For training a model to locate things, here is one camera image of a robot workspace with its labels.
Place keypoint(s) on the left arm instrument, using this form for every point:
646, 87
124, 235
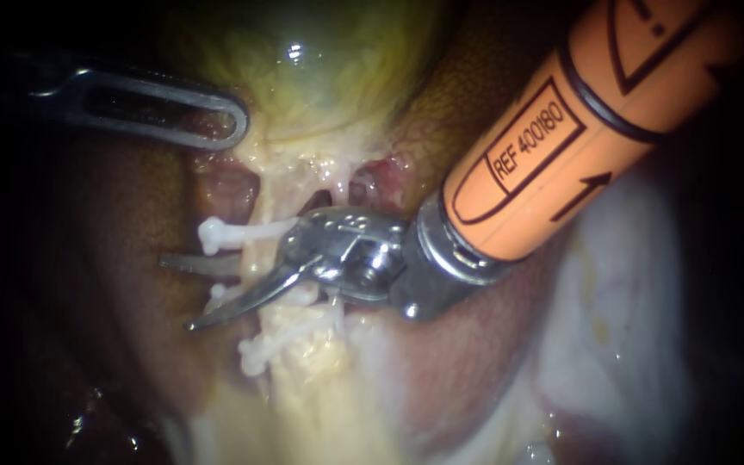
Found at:
36, 74

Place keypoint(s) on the right arm instrument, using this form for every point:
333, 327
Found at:
352, 248

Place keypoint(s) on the left arm instrument jaw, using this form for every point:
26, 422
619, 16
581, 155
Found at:
152, 89

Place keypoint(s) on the right arm instrument jaw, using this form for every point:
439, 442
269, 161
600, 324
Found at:
201, 263
252, 300

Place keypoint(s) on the gallbladder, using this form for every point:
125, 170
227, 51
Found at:
320, 71

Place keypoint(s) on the thin tube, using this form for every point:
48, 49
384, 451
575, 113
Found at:
261, 200
341, 187

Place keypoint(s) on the white clip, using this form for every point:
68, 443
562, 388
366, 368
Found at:
301, 297
243, 234
262, 352

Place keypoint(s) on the pale fatty tissue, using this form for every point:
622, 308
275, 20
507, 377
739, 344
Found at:
304, 169
611, 290
310, 413

